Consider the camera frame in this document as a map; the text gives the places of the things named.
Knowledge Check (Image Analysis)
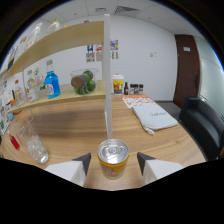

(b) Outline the yellow drink can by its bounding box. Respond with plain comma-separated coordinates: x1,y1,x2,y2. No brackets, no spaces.
97,138,130,181

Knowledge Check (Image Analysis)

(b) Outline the small red liquid bottle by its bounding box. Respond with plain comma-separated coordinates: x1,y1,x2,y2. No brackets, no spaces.
8,133,21,152

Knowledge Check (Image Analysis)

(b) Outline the clear bottle orange cap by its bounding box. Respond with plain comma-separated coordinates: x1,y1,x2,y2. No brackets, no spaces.
13,78,25,107

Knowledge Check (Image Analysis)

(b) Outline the clear glass with ice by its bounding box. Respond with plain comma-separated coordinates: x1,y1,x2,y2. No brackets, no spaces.
11,116,50,165

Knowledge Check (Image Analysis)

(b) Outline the white fabric pouch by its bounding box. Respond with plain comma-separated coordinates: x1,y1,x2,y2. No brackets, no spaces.
131,102,179,136

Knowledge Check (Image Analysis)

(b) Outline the black armchair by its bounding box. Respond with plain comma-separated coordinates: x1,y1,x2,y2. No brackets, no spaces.
178,96,224,162

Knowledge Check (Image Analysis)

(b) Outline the orange printed paper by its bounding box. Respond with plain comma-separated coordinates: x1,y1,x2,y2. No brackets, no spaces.
122,94,155,109

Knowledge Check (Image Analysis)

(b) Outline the blue liquid bottle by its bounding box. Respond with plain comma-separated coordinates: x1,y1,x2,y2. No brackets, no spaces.
44,59,62,100

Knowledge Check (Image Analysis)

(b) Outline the clear bottle red label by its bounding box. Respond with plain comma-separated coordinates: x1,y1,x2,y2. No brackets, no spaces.
25,69,38,103

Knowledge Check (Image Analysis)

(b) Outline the brown door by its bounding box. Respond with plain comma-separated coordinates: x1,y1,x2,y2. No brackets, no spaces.
173,34,201,109

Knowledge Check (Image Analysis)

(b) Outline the two-tier wooden shelf rack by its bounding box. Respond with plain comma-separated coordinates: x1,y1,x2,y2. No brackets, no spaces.
0,13,114,140

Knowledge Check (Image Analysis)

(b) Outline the lime jar with wooden handle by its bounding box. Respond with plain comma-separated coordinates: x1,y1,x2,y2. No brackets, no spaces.
69,68,100,96

